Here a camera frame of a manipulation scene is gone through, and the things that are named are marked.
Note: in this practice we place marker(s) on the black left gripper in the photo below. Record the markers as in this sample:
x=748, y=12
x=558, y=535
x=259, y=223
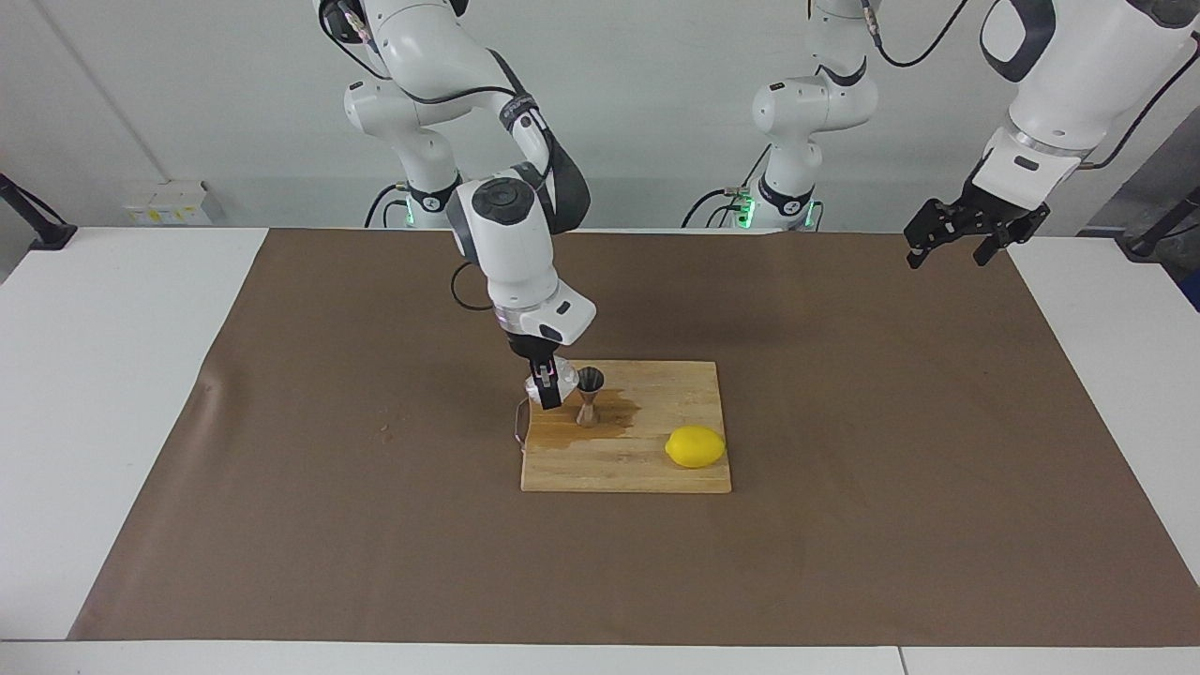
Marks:
x=994, y=214

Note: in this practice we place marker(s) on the black clamp stand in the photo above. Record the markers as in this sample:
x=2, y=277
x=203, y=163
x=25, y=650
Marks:
x=52, y=234
x=1148, y=244

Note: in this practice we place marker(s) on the white wall socket box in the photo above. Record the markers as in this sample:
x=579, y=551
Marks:
x=169, y=202

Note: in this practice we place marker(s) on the wooden cutting board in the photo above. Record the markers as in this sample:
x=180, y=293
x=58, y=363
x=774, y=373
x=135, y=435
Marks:
x=619, y=469

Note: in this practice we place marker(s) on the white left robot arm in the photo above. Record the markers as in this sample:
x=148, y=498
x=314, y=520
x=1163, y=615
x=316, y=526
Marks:
x=1078, y=75

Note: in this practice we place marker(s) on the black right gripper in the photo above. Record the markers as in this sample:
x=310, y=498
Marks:
x=534, y=349

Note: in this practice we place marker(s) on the clear faceted glass cup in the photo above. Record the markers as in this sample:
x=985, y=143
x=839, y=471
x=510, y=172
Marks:
x=568, y=375

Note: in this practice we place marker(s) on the brown paper table mat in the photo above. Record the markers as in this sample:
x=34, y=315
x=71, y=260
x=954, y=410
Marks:
x=375, y=544

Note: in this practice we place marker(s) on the steel double jigger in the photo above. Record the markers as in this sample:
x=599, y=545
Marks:
x=591, y=380

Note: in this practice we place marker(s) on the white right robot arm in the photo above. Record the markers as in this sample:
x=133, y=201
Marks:
x=511, y=244

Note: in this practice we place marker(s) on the yellow lemon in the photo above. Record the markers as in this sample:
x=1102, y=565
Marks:
x=696, y=447

